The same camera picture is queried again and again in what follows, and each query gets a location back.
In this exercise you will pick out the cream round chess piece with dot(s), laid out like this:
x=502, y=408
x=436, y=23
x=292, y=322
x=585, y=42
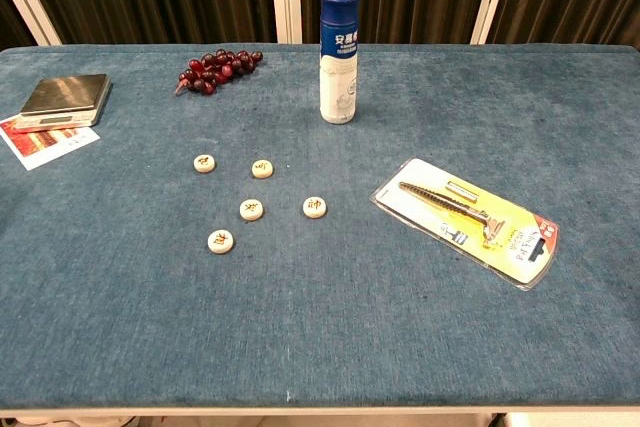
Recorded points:
x=251, y=209
x=262, y=168
x=220, y=241
x=204, y=163
x=315, y=207

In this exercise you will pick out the blue tablecloth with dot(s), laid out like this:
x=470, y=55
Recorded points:
x=320, y=322

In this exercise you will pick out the white card with red photo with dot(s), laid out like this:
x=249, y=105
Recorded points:
x=45, y=147

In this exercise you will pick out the red grape bunch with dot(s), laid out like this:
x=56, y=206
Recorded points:
x=215, y=72

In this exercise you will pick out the silver kitchen scale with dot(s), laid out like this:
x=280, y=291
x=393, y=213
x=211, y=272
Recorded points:
x=65, y=94

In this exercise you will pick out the white bottle with blue cap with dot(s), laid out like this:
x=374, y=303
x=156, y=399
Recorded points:
x=339, y=72

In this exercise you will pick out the yellow razor blister pack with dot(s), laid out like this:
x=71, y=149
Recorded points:
x=500, y=247

